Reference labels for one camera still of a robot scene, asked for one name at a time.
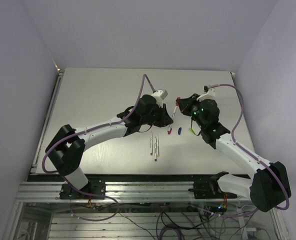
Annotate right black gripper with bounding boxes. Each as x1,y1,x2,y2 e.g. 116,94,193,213
177,93,206,130

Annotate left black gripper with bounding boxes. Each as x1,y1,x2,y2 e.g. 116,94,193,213
141,102,174,128

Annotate red marker pen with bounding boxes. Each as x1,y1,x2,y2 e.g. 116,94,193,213
167,103,178,134

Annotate purple marker pen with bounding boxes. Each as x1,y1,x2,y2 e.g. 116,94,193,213
150,131,154,156

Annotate blue marker pen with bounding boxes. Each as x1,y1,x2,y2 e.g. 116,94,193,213
154,137,158,162

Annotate light green pen cap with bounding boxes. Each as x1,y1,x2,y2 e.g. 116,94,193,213
189,127,196,135

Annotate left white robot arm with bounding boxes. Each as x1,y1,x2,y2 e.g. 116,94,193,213
44,89,173,199

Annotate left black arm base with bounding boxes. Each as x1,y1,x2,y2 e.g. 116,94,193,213
59,179,106,200

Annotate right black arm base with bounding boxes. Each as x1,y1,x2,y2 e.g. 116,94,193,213
188,171,237,199

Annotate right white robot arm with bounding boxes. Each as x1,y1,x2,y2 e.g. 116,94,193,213
176,94,291,212

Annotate orange marker pen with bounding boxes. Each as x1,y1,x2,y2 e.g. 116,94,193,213
156,134,160,158

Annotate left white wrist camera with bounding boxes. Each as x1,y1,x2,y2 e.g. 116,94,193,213
151,89,168,106

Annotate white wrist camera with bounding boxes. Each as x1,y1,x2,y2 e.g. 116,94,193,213
196,85,216,102
151,89,168,106

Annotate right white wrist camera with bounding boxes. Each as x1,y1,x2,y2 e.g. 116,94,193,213
196,85,216,102

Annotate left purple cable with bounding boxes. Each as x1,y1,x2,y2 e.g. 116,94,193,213
41,73,156,174

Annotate purple cable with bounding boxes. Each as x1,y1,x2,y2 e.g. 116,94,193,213
207,83,292,210
41,73,156,174

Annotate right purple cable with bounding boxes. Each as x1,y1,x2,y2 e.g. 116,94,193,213
207,83,292,210

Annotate loose cables under table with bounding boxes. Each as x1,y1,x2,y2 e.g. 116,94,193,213
70,197,264,240

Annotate aluminium frame rail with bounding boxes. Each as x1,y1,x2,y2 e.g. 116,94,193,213
15,180,281,202

